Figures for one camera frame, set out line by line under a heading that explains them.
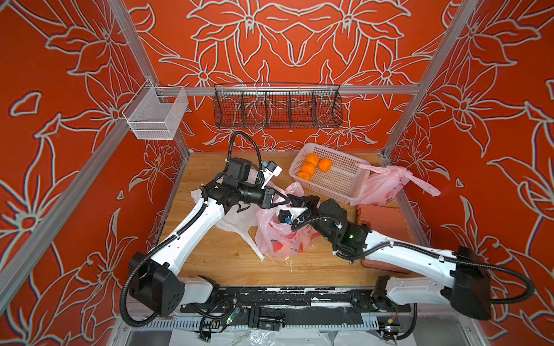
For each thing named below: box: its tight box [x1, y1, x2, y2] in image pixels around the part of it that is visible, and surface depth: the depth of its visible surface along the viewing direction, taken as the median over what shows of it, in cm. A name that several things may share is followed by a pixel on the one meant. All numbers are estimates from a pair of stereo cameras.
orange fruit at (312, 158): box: [305, 152, 320, 167], surface depth 112 cm
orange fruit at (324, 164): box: [318, 157, 333, 173], surface depth 109 cm
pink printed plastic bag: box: [349, 163, 442, 207], surface depth 89 cm
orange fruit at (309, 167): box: [300, 161, 316, 176], surface depth 108 cm
